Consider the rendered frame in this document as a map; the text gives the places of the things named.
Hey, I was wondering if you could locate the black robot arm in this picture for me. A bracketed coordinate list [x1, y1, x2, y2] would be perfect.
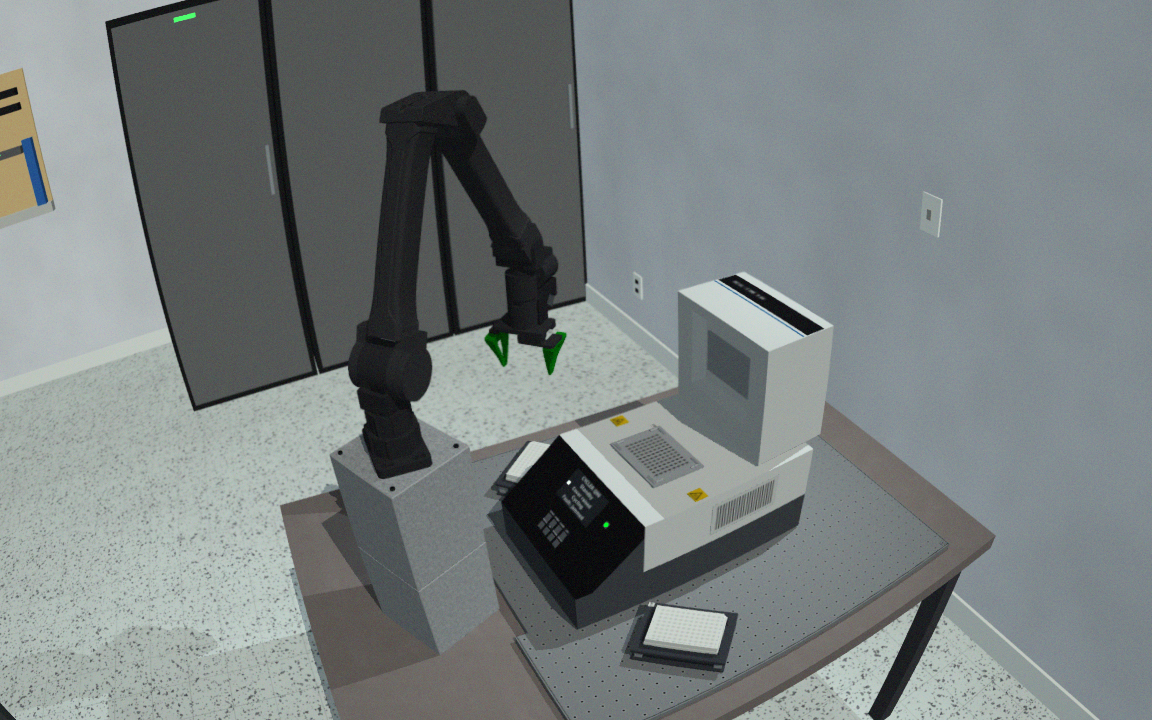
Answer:
[348, 90, 558, 479]

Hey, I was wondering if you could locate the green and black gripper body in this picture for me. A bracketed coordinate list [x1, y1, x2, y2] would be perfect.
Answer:
[488, 296, 562, 349]

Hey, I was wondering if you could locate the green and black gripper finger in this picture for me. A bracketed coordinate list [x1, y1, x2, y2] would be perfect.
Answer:
[541, 332, 566, 376]
[485, 332, 509, 367]

